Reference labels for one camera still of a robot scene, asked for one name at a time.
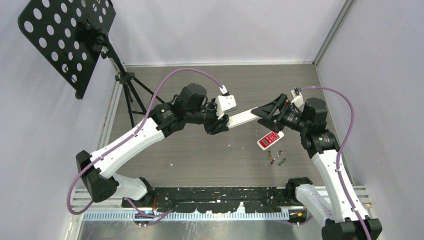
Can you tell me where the purple cable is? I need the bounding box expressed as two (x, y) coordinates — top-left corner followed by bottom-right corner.
(299, 86), (375, 240)
(66, 68), (229, 228)

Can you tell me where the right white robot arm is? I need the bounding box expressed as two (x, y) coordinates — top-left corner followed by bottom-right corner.
(251, 94), (383, 240)

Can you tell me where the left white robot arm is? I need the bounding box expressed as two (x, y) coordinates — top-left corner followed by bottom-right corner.
(76, 83), (237, 207)

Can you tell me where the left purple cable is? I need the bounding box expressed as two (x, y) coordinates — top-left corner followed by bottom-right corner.
(66, 68), (229, 228)

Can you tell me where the long white remote control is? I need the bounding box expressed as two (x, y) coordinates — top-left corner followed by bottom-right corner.
(226, 108), (260, 129)

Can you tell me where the black perforated music stand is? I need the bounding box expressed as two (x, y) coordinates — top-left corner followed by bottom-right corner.
(18, 0), (153, 125)

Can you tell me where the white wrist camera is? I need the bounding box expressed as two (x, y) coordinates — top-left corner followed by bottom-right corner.
(290, 88), (304, 108)
(215, 85), (237, 119)

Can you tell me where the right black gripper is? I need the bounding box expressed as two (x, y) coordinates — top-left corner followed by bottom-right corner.
(251, 93), (310, 134)

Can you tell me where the black purple battery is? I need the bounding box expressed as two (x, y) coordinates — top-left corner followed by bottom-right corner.
(269, 149), (283, 166)

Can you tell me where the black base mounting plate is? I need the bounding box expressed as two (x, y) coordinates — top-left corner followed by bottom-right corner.
(133, 186), (309, 214)

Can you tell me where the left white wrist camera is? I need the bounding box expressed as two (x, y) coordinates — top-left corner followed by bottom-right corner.
(215, 85), (237, 119)

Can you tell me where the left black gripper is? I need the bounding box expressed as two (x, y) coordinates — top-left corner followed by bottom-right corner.
(186, 98), (230, 135)

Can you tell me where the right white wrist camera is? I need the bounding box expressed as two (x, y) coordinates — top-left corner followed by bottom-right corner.
(290, 88), (304, 108)

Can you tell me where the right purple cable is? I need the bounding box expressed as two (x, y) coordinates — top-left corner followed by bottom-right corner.
(299, 86), (375, 240)

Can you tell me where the green battery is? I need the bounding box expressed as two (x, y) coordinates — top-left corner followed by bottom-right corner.
(278, 158), (286, 166)

